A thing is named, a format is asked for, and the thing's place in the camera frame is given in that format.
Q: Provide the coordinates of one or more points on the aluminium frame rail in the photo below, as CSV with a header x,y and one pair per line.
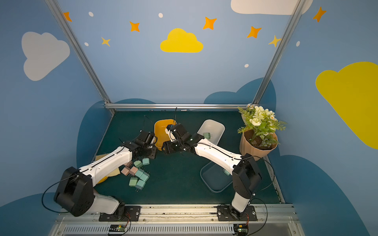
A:
x,y
171,106

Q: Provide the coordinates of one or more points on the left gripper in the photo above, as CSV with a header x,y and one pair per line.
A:
x,y
150,144

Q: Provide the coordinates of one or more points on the pink plug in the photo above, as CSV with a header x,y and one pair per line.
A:
x,y
125,171
133,170

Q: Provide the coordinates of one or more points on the blue plug bottom middle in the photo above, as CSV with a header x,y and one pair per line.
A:
x,y
140,185

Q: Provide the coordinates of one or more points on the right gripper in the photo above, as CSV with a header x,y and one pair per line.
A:
x,y
170,146

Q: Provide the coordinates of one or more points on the blue plug centre pile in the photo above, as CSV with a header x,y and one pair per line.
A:
x,y
139,173

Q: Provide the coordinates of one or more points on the blue plug pile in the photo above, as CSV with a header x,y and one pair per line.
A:
x,y
139,173
144,176

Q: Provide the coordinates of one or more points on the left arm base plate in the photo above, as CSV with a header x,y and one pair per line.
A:
x,y
122,213

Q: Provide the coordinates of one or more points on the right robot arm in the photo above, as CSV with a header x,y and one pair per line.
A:
x,y
244,169

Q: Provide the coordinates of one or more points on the clear blue storage box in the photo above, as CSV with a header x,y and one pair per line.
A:
x,y
214,178

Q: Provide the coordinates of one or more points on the yellow storage box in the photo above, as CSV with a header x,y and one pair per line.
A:
x,y
159,131

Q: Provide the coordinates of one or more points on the blue plug right pile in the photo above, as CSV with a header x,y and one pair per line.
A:
x,y
144,176

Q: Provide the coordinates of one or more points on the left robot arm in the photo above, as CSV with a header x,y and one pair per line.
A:
x,y
75,192

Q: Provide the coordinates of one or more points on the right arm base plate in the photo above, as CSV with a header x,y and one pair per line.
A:
x,y
228,213

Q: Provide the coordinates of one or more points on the white storage box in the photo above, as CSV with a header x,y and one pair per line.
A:
x,y
215,128

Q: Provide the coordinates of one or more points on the potted artificial plant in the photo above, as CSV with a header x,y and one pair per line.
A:
x,y
258,135

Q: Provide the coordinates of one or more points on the green plug middle pile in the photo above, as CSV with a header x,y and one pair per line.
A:
x,y
138,164

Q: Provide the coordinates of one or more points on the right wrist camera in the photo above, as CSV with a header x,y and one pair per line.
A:
x,y
168,131

